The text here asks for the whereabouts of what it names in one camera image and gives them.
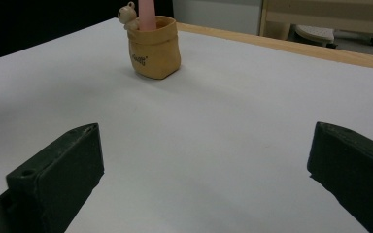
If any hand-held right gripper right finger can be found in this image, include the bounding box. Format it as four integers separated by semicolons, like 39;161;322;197
306;121;373;233

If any small cream bear toy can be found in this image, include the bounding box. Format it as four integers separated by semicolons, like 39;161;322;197
117;1;141;32

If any pink hairbrush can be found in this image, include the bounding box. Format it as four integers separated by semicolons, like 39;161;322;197
138;0;158;32

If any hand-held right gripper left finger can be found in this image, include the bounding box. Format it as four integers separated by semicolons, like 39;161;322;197
6;122;105;233

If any light wooden furniture frame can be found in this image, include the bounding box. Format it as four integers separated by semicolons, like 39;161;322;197
257;0;373;42

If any yellow fabric basket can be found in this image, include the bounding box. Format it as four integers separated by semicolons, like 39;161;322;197
126;15;182;81

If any white chair base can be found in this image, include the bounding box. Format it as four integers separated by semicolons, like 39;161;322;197
293;23;373;50

